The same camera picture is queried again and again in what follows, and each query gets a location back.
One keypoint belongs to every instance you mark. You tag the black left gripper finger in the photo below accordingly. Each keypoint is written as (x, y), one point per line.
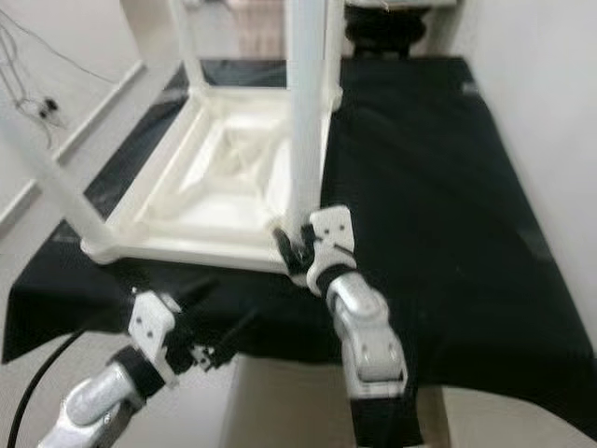
(187, 299)
(238, 331)

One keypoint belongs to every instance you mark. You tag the white plastic table leg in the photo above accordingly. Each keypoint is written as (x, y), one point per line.
(56, 177)
(187, 47)
(334, 47)
(306, 93)

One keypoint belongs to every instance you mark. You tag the black tablecloth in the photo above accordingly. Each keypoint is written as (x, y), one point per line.
(429, 187)

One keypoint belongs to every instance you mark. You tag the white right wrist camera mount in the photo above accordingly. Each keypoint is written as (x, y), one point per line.
(331, 233)

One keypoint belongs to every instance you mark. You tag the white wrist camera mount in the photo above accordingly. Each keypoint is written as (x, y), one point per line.
(151, 322)
(331, 233)

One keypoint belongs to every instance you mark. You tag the black power adapter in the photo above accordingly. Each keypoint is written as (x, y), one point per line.
(45, 105)

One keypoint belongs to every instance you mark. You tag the white plastic table top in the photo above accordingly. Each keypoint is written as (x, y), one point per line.
(215, 187)

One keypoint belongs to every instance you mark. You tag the black wooden stool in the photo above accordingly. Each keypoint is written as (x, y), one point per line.
(387, 33)

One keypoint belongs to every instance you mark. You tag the beige fringed cloth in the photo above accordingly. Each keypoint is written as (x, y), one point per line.
(256, 28)

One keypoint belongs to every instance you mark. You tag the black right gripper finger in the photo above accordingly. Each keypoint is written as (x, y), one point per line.
(284, 245)

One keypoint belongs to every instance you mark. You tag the grey tape strip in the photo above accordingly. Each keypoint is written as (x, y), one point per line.
(466, 89)

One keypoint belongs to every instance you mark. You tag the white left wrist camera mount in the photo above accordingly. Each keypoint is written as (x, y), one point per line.
(151, 322)

